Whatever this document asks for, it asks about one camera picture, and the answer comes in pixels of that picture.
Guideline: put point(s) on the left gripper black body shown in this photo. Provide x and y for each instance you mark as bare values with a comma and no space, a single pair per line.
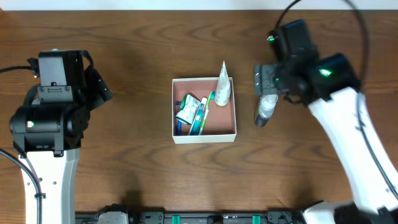
100,88

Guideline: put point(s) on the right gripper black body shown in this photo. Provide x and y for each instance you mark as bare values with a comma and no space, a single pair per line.
265,81

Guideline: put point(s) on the clear foam soap pump bottle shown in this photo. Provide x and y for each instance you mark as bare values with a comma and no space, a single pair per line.
265,109

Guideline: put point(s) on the white lotion tube gold cap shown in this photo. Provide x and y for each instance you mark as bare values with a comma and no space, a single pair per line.
223,89

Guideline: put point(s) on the green and white toothbrush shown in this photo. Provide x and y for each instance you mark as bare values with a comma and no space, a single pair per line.
210,97

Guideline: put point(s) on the green soap bar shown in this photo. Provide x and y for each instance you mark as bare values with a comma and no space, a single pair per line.
188,109

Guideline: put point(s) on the red green toothpaste tube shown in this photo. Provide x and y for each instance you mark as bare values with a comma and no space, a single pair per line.
196,125

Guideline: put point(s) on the blue disposable razor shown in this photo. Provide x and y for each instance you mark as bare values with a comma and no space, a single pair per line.
179,123

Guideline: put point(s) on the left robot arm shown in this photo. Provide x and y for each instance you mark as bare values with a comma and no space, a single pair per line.
47,132

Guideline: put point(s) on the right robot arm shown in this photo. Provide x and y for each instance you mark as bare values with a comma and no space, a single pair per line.
329,88

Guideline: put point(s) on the white box with pink interior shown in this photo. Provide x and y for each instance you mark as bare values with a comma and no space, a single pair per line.
220,124

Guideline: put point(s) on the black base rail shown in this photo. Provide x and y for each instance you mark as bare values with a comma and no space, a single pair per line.
117,213

